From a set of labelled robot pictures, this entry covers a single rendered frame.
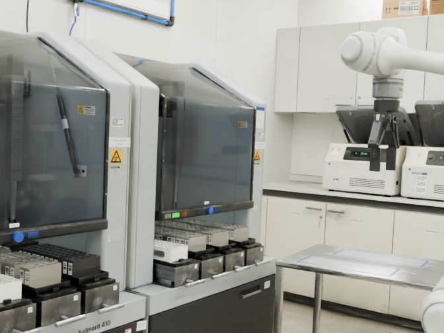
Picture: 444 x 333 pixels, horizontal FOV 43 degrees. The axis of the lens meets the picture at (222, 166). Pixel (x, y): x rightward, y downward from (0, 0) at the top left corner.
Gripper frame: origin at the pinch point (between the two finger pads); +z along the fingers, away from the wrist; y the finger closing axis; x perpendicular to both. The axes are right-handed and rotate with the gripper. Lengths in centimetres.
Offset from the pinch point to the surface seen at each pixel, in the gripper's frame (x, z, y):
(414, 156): 58, 1, 224
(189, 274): 66, 43, -8
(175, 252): 70, 35, -13
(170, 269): 68, 41, -17
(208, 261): 66, 40, 2
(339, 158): 112, 6, 221
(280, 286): 41, 47, 15
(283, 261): 41, 38, 15
